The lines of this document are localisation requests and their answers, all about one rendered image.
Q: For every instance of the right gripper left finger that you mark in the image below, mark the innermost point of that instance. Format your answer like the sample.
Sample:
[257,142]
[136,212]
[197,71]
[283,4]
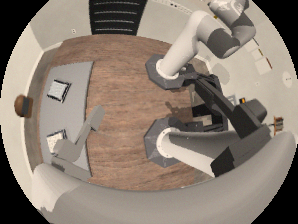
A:
[70,152]

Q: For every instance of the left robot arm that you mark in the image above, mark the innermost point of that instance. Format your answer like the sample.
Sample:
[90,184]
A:
[195,149]

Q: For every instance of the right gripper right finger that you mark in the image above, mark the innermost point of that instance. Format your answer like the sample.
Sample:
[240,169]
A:
[246,119]

